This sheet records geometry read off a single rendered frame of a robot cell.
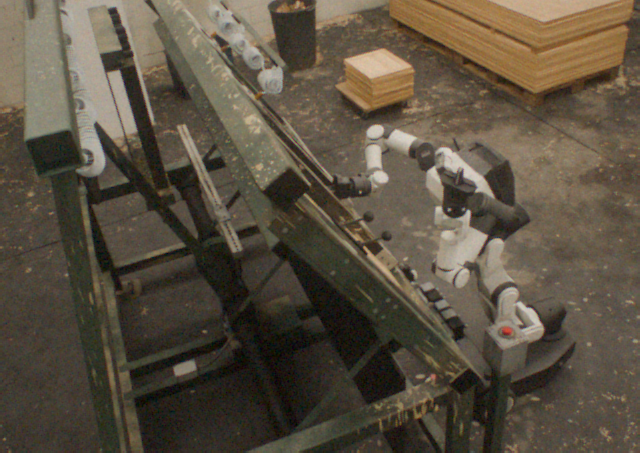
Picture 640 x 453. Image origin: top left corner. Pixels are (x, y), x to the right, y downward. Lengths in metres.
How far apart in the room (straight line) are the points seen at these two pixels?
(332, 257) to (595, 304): 2.53
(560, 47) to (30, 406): 4.83
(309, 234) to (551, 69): 4.48
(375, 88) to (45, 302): 3.15
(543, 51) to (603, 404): 3.23
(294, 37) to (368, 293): 5.02
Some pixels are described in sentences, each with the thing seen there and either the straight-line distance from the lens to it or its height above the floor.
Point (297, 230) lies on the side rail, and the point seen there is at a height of 1.75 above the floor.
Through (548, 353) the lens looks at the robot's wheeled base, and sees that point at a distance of 3.54.
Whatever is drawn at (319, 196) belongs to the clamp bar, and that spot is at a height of 1.39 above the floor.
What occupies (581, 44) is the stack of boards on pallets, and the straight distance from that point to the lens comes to 6.11.
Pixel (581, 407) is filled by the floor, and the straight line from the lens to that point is 3.58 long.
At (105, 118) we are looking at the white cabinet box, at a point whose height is 0.22.
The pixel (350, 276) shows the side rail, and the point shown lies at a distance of 1.87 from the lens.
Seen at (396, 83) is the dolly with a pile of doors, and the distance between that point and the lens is 5.77.
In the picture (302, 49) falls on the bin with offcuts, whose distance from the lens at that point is 6.81.
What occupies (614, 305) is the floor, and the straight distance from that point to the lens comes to 4.12.
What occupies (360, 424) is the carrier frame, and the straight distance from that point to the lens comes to 2.44.
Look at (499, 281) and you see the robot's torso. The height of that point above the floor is 0.71.
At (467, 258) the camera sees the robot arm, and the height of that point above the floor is 1.19.
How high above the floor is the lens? 2.80
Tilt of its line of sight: 37 degrees down
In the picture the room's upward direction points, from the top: 6 degrees counter-clockwise
